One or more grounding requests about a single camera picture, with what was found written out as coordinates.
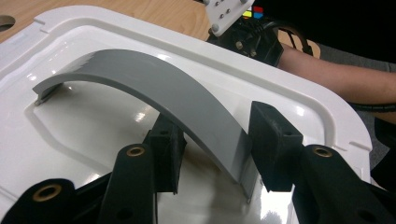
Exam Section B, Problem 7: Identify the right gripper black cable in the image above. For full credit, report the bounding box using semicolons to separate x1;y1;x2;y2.
262;19;396;114

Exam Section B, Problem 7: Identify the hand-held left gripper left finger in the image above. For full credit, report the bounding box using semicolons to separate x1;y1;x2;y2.
98;113;189;224

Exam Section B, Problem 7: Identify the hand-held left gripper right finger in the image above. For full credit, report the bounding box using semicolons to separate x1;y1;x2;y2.
247;100;396;224

